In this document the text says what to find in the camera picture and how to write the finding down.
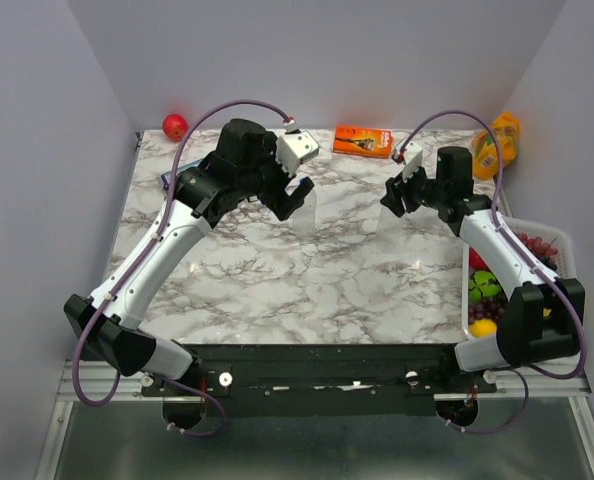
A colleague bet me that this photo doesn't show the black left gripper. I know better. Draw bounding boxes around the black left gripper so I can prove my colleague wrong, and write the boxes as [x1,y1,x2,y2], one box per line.
[237,132,314,221]

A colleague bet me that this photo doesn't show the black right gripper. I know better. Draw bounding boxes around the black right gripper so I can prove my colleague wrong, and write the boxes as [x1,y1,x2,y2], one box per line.
[379,158,447,218]

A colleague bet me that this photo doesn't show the clear plastic bottle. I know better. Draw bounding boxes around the clear plastic bottle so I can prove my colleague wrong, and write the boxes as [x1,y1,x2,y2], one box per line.
[291,188,318,240]
[376,206,405,248]

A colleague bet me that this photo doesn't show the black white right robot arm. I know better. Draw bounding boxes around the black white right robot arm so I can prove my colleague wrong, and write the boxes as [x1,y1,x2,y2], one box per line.
[381,146,585,392]

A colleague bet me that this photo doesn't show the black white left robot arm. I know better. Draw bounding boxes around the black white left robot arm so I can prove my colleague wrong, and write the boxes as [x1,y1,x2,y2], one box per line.
[64,119,319,395]

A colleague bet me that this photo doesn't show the orange razor box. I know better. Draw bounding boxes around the orange razor box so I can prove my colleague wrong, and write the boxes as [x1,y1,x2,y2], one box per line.
[332,125,394,159]

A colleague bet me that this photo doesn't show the red dragon fruit toy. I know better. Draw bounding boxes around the red dragon fruit toy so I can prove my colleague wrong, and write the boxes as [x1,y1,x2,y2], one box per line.
[469,247,489,271]

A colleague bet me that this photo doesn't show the green toy fruit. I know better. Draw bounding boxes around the green toy fruit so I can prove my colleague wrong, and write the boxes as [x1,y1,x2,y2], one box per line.
[468,270,502,303]

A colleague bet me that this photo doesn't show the orange snack bag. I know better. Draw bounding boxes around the orange snack bag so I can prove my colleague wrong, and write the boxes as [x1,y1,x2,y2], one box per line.
[470,110,521,181]

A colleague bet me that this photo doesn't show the purple white flat box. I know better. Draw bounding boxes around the purple white flat box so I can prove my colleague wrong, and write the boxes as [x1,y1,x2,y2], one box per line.
[159,160,201,190]

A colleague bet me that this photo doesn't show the red apple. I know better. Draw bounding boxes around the red apple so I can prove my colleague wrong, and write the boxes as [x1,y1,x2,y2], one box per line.
[162,113,189,142]

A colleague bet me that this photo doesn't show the purple grape bunch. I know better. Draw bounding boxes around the purple grape bunch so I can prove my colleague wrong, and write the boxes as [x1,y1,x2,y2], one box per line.
[468,233,559,325]

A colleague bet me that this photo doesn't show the yellow lemon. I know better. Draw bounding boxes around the yellow lemon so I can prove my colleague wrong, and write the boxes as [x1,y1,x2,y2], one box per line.
[469,318,497,338]

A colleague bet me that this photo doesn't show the white plastic basket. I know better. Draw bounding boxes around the white plastic basket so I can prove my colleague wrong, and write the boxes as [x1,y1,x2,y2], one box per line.
[460,210,577,339]

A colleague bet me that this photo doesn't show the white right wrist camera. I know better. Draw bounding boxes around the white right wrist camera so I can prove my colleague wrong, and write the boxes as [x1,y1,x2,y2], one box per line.
[391,140,423,181]

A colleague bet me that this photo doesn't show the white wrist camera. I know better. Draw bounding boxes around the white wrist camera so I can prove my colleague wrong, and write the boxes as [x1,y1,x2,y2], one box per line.
[276,131,320,178]
[391,140,423,181]

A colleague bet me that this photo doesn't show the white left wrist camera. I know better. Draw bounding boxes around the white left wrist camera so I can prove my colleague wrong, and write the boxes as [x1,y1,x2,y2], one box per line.
[276,131,320,178]

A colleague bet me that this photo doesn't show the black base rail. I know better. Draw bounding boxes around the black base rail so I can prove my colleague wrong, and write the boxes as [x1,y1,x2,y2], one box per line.
[141,342,498,419]

